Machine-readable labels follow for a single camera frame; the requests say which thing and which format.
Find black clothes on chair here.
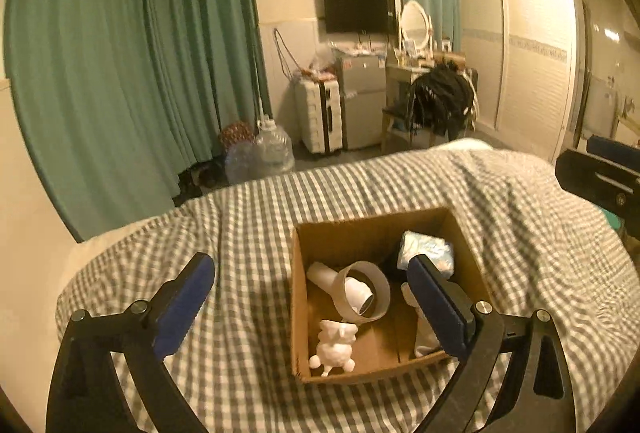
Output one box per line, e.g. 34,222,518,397
408,64,475,142

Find brown cardboard box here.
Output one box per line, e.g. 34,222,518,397
291,207,490,384

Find silver mini fridge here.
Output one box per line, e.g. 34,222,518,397
336,53,386,150

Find green curtain left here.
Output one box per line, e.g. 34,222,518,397
3,0,270,241

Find wooden chair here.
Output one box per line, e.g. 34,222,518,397
381,107,422,155

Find white oval vanity mirror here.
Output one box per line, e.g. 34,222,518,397
400,0,433,52

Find white labelled tube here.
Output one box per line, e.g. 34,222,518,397
400,283,440,358

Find clear water jug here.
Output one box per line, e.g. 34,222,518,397
224,141,258,185
255,118,295,178

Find white louvered wardrobe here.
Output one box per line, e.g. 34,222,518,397
460,0,577,161

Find white suitcase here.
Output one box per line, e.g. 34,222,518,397
294,79,343,155

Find black wall television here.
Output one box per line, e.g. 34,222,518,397
323,0,396,34

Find white tape roll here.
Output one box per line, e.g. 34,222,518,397
331,261,390,325

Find dark patterned bag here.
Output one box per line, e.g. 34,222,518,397
219,121,255,153

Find white animal figurine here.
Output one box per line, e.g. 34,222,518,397
308,320,358,377

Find grey white checkered bedspread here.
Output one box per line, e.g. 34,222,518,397
55,146,639,432

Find blue white tissue pack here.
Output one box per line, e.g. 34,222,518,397
396,231,454,278

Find white dressing table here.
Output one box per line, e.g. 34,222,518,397
385,65,432,108

